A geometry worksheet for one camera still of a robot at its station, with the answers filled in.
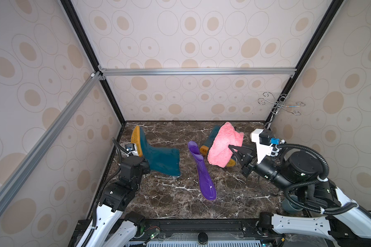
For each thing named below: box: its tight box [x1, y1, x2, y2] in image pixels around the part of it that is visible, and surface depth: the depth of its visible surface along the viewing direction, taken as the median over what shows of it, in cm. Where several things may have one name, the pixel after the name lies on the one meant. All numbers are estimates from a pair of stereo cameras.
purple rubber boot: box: [187, 140, 217, 201], surface depth 83 cm
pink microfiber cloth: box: [207, 121, 245, 168], surface depth 50 cm
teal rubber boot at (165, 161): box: [130, 125, 181, 178], surface depth 80 cm
